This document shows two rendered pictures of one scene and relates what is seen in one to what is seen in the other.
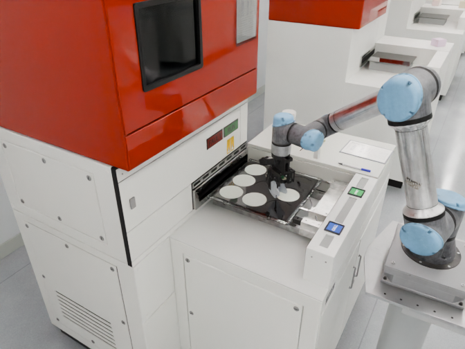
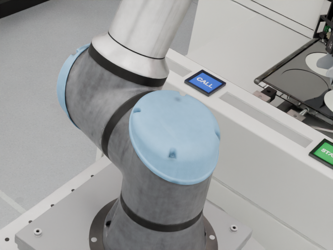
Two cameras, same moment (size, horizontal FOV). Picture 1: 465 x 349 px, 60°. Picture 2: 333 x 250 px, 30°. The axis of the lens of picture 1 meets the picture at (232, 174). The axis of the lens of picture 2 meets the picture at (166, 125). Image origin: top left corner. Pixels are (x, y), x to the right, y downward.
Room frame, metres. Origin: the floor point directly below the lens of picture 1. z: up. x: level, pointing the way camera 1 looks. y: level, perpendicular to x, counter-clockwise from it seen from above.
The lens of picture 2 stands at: (1.06, -1.29, 1.59)
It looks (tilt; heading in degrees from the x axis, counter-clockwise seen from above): 38 degrees down; 91
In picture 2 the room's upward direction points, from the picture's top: 11 degrees clockwise
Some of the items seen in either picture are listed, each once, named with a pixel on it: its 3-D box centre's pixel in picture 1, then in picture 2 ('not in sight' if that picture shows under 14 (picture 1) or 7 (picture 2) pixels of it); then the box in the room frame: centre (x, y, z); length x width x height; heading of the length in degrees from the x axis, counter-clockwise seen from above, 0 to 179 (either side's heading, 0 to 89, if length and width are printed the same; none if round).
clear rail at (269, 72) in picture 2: (245, 209); (298, 52); (1.30, -0.05, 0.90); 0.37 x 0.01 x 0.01; 59
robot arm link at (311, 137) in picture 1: (308, 136); not in sight; (1.30, -0.27, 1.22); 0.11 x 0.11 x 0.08; 46
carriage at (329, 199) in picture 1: (325, 210); not in sight; (1.34, -0.38, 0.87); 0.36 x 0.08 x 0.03; 149
